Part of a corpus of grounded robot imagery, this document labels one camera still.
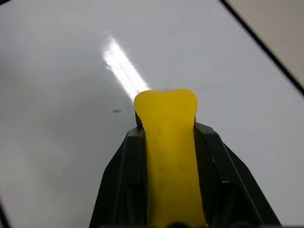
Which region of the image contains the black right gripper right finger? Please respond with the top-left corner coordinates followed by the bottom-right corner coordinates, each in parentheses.
top-left (192, 121), bottom-right (282, 228)

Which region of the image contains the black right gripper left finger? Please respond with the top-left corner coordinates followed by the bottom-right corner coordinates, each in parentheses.
top-left (89, 125), bottom-right (152, 228)

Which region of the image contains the yellow foam eraser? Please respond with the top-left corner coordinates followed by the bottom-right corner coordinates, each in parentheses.
top-left (133, 88), bottom-right (209, 228)

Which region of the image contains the whiteboard with black frame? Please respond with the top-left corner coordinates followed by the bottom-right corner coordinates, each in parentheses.
top-left (0, 0), bottom-right (304, 228)

